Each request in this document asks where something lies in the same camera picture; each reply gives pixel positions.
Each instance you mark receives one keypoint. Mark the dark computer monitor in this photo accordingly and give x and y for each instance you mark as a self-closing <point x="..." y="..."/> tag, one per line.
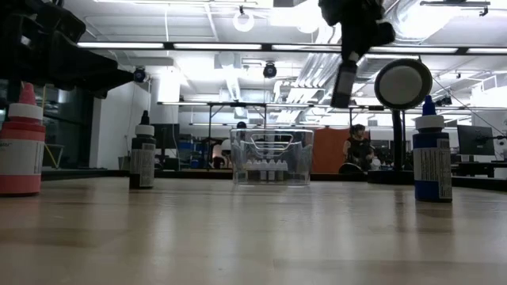
<point x="475" y="140"/>

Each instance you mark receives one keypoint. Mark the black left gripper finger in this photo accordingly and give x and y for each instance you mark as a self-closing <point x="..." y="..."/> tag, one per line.
<point x="87" y="71"/>
<point x="123" y="78"/>

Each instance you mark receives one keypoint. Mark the orange partition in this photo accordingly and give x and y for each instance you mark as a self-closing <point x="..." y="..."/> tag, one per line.
<point x="328" y="150"/>

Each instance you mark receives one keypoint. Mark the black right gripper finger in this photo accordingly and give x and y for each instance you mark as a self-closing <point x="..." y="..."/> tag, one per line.
<point x="363" y="37"/>
<point x="348" y="39"/>

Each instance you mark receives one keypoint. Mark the large blue food coloring bottle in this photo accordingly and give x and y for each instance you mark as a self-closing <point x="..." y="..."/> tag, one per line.
<point x="423" y="170"/>

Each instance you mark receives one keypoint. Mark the clear plastic bin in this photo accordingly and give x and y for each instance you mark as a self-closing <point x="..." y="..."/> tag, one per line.
<point x="303" y="158"/>

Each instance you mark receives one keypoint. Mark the black ceiling camera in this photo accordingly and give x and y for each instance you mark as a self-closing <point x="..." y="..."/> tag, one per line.
<point x="269" y="70"/>
<point x="138" y="74"/>

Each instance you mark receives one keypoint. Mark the black background monitor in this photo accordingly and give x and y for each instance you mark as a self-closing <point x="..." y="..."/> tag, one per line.
<point x="168" y="136"/>

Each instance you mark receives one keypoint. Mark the large black food coloring bottle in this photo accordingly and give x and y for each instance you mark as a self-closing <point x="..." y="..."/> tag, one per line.
<point x="143" y="142"/>

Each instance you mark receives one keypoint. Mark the large purple food coloring bottle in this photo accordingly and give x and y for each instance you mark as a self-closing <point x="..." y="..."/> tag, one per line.
<point x="344" y="85"/>

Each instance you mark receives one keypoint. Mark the overhead light bar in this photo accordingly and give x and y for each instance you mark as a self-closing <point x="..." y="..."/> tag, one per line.
<point x="119" y="45"/>

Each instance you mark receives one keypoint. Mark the large pink food coloring bottle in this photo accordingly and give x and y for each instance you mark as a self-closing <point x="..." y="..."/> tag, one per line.
<point x="20" y="130"/>

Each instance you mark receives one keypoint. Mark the black background frame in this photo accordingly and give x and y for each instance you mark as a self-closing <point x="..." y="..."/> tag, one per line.
<point x="237" y="104"/>

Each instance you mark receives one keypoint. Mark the person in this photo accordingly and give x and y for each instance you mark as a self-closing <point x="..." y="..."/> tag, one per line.
<point x="241" y="125"/>
<point x="358" y="148"/>

